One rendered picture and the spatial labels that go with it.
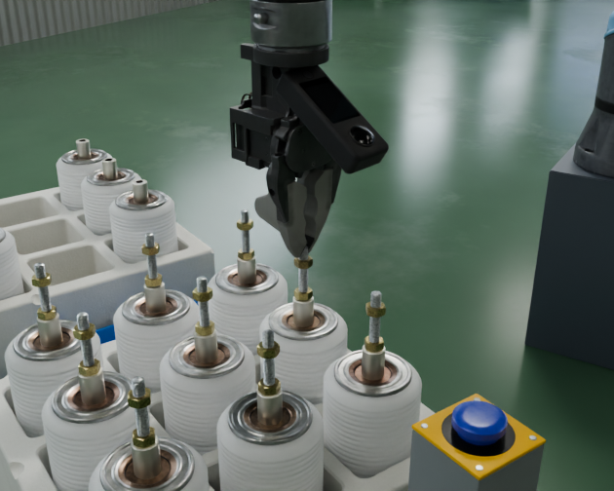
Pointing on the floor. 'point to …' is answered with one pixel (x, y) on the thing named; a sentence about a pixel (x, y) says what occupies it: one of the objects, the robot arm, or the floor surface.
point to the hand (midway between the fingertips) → (307, 245)
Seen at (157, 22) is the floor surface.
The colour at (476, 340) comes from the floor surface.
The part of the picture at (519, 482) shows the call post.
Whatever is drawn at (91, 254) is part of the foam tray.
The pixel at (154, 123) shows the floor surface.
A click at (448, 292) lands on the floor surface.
